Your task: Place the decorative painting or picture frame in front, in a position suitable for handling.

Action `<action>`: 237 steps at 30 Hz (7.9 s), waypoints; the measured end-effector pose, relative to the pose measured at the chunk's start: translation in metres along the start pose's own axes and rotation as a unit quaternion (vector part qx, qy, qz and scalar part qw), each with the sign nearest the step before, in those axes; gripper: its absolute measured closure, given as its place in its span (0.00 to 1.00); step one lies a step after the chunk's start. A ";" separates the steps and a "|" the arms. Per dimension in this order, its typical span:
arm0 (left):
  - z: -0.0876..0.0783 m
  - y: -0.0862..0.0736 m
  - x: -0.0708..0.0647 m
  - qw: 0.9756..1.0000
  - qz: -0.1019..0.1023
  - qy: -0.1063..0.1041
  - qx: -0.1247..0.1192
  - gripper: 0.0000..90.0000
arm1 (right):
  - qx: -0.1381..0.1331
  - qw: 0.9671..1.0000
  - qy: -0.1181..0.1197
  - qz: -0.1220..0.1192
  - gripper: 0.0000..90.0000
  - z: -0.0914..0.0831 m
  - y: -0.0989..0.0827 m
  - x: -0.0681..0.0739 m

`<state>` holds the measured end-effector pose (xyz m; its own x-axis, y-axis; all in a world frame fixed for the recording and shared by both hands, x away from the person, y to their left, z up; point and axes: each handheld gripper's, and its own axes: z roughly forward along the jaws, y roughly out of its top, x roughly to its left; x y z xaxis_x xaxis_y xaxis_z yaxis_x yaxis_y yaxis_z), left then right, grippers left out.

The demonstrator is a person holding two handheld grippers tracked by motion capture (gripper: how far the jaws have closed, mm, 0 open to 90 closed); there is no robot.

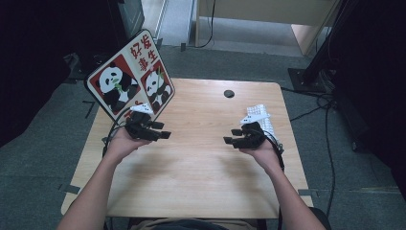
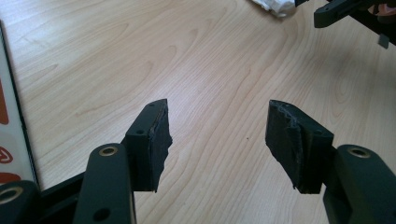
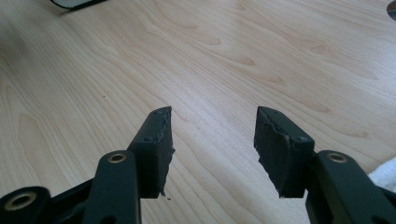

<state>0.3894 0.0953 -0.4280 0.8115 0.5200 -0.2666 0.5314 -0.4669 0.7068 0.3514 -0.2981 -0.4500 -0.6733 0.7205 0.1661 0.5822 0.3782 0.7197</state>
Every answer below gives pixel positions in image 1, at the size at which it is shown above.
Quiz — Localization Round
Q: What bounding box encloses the person's left hand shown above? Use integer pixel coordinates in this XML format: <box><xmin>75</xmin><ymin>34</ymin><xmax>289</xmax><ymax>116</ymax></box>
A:
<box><xmin>107</xmin><ymin>126</ymin><xmax>153</xmax><ymax>163</ymax></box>

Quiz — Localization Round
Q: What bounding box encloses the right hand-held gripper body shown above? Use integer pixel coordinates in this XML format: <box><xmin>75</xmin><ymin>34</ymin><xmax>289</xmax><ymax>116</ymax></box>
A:
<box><xmin>232</xmin><ymin>113</ymin><xmax>271</xmax><ymax>150</ymax></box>

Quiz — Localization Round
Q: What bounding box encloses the long black floor cable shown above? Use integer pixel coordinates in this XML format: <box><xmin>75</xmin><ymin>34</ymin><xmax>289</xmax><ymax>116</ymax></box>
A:
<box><xmin>315</xmin><ymin>95</ymin><xmax>337</xmax><ymax>219</ymax></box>

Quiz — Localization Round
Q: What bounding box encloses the black stand with slanted pole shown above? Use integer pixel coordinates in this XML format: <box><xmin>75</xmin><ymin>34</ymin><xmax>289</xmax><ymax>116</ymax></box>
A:
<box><xmin>287</xmin><ymin>0</ymin><xmax>352</xmax><ymax>94</ymax></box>

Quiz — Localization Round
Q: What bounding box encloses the person's dark shirt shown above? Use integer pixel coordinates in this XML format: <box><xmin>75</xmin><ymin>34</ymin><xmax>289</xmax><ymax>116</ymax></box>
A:
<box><xmin>164</xmin><ymin>219</ymin><xmax>226</xmax><ymax>230</ymax></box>

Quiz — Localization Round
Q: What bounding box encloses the left hand-held gripper cable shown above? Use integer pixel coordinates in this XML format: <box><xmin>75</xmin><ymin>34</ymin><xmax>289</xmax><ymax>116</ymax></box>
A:
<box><xmin>101</xmin><ymin>111</ymin><xmax>129</xmax><ymax>158</ymax></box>

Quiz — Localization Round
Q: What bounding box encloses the dark curtain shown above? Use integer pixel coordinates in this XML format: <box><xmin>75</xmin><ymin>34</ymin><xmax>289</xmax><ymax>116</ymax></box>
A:
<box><xmin>328</xmin><ymin>0</ymin><xmax>406</xmax><ymax>200</ymax></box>
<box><xmin>0</xmin><ymin>0</ymin><xmax>111</xmax><ymax>149</ymax></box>

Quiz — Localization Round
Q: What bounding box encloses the person's right hand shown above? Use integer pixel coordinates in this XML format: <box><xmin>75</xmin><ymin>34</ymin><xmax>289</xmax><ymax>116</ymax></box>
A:
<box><xmin>238</xmin><ymin>139</ymin><xmax>284</xmax><ymax>175</ymax></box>

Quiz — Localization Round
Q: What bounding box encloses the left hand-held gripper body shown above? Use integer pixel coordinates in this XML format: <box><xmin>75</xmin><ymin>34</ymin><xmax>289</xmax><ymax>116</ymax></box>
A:
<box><xmin>124</xmin><ymin>103</ymin><xmax>161</xmax><ymax>142</ymax></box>

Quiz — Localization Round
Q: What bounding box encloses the right hand-held gripper cable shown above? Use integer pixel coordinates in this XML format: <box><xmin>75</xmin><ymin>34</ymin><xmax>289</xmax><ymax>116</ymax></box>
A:
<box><xmin>260</xmin><ymin>128</ymin><xmax>286</xmax><ymax>173</ymax></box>

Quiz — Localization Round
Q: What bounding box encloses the white waffle cloth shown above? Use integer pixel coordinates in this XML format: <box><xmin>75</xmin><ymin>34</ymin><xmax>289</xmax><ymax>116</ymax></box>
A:
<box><xmin>245</xmin><ymin>103</ymin><xmax>280</xmax><ymax>144</ymax></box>

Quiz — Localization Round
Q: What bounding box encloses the grey tape piece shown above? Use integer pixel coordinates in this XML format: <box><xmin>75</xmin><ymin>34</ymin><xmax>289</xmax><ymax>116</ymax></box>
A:
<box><xmin>298</xmin><ymin>188</ymin><xmax>320</xmax><ymax>197</ymax></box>
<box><xmin>58</xmin><ymin>183</ymin><xmax>81</xmax><ymax>196</ymax></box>

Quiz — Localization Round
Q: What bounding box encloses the black hanging cable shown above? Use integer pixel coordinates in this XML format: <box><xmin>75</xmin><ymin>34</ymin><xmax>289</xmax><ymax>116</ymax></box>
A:
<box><xmin>194</xmin><ymin>0</ymin><xmax>216</xmax><ymax>49</ymax></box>

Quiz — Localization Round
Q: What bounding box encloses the light wooden cabinet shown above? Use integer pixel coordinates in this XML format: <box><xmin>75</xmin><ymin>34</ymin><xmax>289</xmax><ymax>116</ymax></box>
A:
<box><xmin>194</xmin><ymin>0</ymin><xmax>341</xmax><ymax>58</ymax></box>

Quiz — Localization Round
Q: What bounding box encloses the hand-held gripper cable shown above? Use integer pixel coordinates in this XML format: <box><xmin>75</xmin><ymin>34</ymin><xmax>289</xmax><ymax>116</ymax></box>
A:
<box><xmin>101</xmin><ymin>111</ymin><xmax>129</xmax><ymax>158</ymax></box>
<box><xmin>260</xmin><ymin>128</ymin><xmax>286</xmax><ymax>173</ymax></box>

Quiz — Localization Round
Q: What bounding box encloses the short black floor cable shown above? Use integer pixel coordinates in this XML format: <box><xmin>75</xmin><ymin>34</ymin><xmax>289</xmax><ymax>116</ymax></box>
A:
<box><xmin>289</xmin><ymin>104</ymin><xmax>324</xmax><ymax>123</ymax></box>

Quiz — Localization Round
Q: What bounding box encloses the black computer tower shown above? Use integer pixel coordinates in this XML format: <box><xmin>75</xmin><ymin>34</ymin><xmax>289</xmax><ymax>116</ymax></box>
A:
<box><xmin>106</xmin><ymin>0</ymin><xmax>146</xmax><ymax>44</ymax></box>

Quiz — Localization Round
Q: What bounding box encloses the black flat stand base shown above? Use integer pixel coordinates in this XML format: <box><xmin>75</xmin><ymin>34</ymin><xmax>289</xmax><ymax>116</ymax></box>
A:
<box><xmin>62</xmin><ymin>52</ymin><xmax>97</xmax><ymax>81</ymax></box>

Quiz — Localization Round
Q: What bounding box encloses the panda picture sign board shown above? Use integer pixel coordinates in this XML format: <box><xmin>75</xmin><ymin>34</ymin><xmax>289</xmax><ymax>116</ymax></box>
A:
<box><xmin>83</xmin><ymin>28</ymin><xmax>176</xmax><ymax>125</ymax></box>

